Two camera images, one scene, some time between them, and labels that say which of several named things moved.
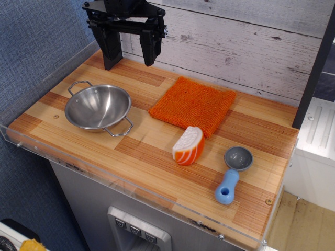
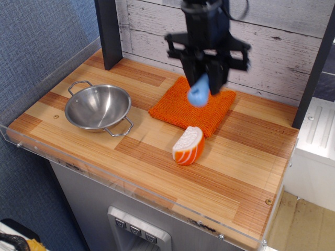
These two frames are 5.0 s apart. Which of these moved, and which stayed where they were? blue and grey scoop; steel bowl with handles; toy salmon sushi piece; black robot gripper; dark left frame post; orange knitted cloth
Moved: blue and grey scoop; black robot gripper
Stayed: orange knitted cloth; steel bowl with handles; dark left frame post; toy salmon sushi piece
